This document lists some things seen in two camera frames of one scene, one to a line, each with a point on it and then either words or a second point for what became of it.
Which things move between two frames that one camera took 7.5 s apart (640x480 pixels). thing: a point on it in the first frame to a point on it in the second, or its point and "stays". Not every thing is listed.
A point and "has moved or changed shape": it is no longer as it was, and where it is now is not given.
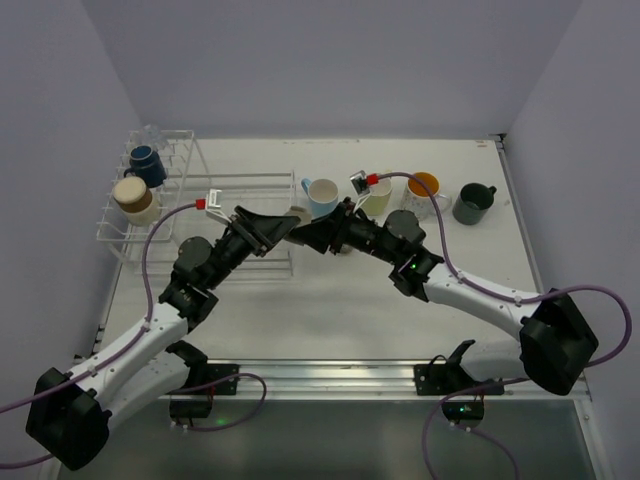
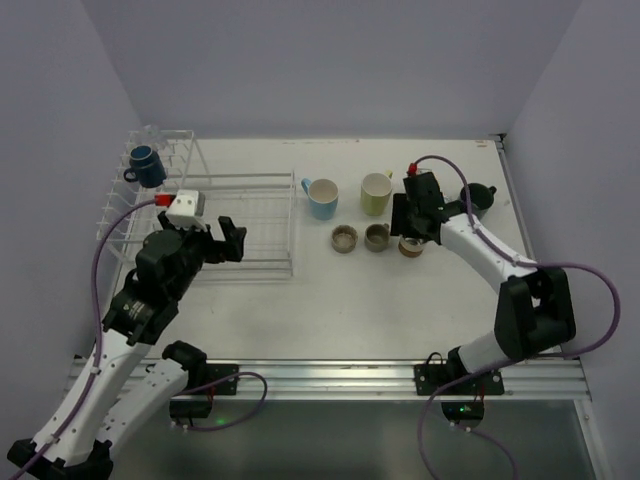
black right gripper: [338, 228] to [409, 222]
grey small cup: [302, 212] has moved or changed shape
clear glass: [151, 134] stays
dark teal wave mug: [473, 203] stays
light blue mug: [322, 193] stays
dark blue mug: [147, 165] stays
